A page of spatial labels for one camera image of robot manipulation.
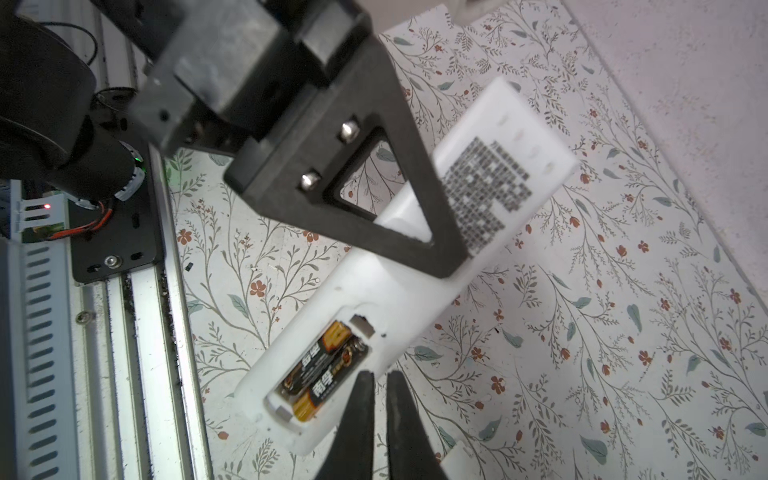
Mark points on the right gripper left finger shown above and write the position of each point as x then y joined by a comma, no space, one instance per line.
351,453

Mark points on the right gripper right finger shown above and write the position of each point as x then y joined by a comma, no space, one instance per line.
409,452

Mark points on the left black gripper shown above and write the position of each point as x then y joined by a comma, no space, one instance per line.
346,161

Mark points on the black gold battery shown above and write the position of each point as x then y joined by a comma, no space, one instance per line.
328,380
315,359

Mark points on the white remote control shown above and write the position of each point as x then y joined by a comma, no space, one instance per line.
498,165

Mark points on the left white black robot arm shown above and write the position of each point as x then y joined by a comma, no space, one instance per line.
47,132

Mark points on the white battery cover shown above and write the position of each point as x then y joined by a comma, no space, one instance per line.
460,463

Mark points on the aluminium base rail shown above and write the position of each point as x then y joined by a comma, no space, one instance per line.
138,411

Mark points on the slotted grey cable duct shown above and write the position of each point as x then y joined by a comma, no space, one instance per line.
35,286

